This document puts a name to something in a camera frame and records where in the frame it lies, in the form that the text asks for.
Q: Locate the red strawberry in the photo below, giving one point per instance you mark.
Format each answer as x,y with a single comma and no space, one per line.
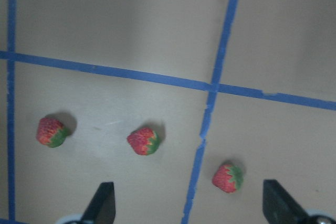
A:
228,178
144,141
51,132

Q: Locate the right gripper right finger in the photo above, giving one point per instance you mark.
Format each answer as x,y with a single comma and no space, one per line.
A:
279,206

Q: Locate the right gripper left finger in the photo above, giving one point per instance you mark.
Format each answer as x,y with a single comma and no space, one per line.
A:
101,208

